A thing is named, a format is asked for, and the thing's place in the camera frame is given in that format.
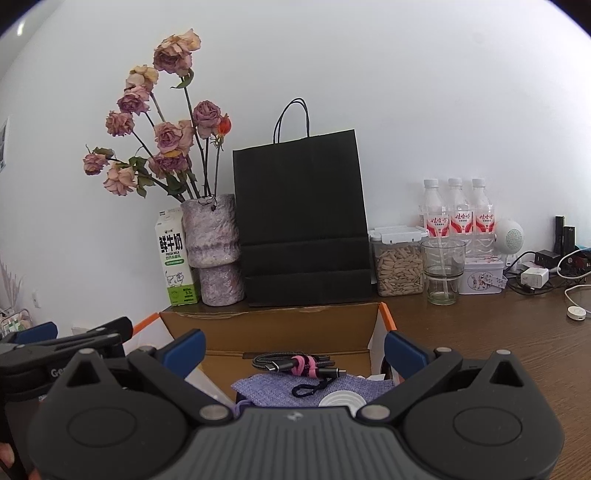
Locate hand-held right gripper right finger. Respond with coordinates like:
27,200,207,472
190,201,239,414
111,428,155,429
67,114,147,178
358,329,526,424

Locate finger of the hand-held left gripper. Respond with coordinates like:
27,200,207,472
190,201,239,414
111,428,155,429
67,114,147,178
27,316,135,359
0,321,59,352

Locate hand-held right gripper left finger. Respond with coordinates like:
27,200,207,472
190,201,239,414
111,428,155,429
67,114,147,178
60,329,234,424

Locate white plastic lid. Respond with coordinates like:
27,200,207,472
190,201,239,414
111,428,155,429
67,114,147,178
318,391,366,409

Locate braided black and white cable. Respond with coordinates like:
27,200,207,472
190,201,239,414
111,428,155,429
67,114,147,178
252,352,347,380

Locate red printed cardboard box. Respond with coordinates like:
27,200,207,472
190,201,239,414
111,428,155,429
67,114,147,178
131,302,398,408

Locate purple fabric pouch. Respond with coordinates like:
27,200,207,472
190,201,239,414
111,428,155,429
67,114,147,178
231,373,396,418

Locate metal storage rack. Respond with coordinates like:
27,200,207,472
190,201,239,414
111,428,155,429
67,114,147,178
0,307,33,339

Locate clear jar of seeds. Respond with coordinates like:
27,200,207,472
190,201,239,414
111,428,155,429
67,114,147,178
368,226,430,297

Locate clear drinking glass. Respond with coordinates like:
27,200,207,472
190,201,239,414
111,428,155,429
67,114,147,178
421,237,467,306

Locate green and white milk carton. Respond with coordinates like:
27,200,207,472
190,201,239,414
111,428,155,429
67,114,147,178
154,208,201,306

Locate mottled purple vase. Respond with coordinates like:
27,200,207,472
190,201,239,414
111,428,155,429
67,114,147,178
180,194,246,307

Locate white printed tin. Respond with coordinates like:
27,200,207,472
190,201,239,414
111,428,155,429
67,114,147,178
458,257,507,295

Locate white power adapter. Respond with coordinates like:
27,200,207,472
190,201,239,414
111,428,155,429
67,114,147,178
521,267,550,291

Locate white round speaker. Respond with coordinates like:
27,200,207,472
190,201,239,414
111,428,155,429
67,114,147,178
494,219,526,255

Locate black paper bag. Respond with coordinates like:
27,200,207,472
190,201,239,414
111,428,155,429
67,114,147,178
232,98,374,308

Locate black upright device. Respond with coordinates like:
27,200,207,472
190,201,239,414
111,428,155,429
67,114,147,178
554,215,578,255

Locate dried pink roses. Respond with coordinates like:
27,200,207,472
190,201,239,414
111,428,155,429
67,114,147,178
83,28,232,202

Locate black cord loop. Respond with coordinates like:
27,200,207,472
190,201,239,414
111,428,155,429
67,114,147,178
292,377,334,398

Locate white cable with puck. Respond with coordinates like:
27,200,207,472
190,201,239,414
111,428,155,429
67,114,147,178
563,284,591,320

